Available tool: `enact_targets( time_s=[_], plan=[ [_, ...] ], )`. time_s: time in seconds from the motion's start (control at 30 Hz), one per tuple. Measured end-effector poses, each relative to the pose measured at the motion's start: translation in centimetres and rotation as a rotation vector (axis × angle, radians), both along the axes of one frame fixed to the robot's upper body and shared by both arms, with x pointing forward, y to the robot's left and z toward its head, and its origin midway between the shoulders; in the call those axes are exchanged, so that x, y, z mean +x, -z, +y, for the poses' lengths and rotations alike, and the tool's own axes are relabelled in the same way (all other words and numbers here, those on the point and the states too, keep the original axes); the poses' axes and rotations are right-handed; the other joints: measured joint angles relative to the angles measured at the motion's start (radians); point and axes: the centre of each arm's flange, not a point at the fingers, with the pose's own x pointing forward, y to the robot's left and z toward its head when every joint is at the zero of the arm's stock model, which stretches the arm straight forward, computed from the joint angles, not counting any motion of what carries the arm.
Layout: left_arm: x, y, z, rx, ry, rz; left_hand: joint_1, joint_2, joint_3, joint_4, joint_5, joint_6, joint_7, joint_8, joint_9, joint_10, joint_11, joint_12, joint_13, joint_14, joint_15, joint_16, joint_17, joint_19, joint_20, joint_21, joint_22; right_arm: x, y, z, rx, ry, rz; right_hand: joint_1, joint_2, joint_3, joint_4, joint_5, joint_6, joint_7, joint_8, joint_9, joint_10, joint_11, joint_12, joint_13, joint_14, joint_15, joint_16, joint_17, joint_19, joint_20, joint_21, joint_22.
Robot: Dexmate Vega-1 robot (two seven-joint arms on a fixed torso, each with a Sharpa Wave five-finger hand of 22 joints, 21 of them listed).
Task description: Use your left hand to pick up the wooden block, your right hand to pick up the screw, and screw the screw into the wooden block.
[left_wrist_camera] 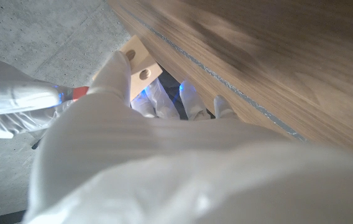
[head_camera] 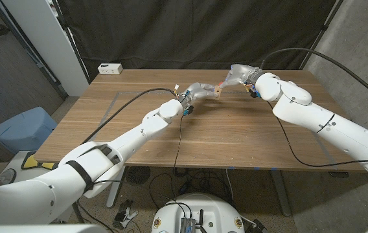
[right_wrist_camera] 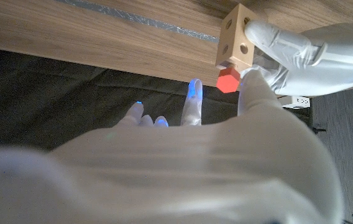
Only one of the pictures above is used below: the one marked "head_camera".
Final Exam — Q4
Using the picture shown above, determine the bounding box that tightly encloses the white table leg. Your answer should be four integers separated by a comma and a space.
106, 166, 127, 208

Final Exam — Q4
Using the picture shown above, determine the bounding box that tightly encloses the dark grey door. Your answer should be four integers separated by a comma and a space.
0, 0, 68, 137

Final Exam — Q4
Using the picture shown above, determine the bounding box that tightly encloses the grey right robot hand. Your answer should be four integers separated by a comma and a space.
220, 63, 262, 90

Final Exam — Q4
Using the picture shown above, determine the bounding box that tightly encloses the white robot torso edge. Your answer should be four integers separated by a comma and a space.
0, 224, 109, 233

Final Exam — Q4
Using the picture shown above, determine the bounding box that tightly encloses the black backdrop curtain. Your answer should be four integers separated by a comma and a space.
56, 0, 337, 80

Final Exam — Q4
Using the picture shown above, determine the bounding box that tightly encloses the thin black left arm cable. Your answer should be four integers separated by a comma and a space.
172, 113, 187, 175

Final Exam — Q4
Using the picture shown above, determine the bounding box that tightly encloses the white column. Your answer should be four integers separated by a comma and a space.
1, 0, 89, 97

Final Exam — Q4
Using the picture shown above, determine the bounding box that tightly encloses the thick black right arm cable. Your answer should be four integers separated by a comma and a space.
260, 47, 368, 109

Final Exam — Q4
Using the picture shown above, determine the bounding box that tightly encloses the grey electronics box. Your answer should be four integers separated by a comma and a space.
179, 217, 197, 233

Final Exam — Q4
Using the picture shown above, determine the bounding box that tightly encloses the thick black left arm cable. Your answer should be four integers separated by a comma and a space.
80, 87, 179, 146

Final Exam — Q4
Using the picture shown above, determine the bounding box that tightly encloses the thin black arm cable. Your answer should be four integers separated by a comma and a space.
266, 100, 368, 168
172, 113, 187, 175

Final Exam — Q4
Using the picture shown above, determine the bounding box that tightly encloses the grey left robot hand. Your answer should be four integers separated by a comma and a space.
177, 82, 218, 109

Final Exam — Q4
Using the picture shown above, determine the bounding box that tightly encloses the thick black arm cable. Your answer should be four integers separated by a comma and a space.
80, 87, 179, 146
260, 47, 368, 109

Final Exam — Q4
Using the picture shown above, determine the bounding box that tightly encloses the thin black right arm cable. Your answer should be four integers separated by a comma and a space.
266, 100, 368, 168

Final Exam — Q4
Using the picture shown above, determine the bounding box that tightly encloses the black and white floor gadget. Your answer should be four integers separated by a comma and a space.
113, 199, 139, 230

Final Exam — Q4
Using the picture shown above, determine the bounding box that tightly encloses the black floor cable bundle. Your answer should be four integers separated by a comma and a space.
148, 166, 235, 211

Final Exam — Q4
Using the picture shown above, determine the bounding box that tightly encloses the grey tape outline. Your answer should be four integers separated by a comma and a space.
93, 91, 337, 171

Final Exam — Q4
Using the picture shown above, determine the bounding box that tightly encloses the round black floor fan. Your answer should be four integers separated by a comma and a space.
125, 166, 152, 186

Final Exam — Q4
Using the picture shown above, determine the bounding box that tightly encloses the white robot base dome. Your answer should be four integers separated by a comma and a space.
151, 193, 246, 233

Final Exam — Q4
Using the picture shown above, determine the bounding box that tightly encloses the white power strip box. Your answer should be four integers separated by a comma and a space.
97, 63, 124, 75

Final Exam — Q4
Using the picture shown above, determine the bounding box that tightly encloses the grey table leg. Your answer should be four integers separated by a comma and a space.
270, 170, 292, 217

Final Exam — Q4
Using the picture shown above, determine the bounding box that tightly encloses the blue plastic bin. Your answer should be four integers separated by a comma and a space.
0, 106, 58, 155

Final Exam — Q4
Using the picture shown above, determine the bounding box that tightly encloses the black floor device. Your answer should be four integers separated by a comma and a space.
251, 219, 268, 233

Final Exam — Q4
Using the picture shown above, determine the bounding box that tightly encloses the black backdrop stand pole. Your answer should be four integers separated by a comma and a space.
50, 0, 91, 85
299, 0, 345, 71

